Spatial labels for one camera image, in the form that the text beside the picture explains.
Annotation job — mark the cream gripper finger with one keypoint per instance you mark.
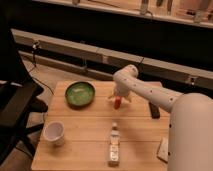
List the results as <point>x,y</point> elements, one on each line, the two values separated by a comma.
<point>128,98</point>
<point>111,97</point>

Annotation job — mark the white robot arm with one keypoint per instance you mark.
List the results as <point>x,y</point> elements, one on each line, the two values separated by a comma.
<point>190,139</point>

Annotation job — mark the green bowl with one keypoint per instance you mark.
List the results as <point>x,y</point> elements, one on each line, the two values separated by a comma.
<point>80,94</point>

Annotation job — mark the black rectangular remote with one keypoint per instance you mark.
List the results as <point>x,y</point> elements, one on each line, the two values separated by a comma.
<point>155,113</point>

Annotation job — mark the clear plastic bottle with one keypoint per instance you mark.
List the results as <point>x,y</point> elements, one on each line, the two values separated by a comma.
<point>114,143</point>

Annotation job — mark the white paper cup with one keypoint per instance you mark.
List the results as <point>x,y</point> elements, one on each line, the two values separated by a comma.
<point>54,133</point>

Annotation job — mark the black office chair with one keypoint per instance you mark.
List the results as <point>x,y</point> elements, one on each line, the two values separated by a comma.
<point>18,97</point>

